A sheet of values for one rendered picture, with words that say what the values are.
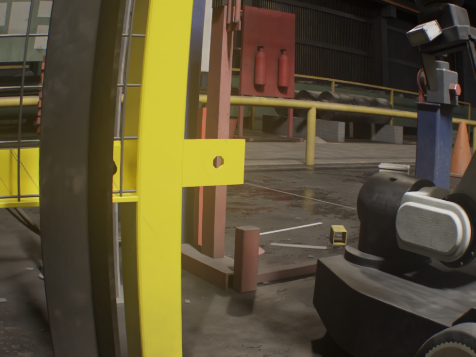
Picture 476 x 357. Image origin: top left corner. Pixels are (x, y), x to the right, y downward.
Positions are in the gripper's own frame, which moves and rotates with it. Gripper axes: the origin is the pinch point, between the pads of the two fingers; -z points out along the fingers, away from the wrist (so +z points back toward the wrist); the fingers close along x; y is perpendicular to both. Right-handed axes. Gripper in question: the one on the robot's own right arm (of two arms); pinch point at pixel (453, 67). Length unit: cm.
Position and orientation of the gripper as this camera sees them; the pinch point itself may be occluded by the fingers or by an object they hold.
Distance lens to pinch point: 86.0
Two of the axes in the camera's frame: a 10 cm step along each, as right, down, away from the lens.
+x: 4.9, -0.7, -8.7
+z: -0.6, -10.0, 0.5
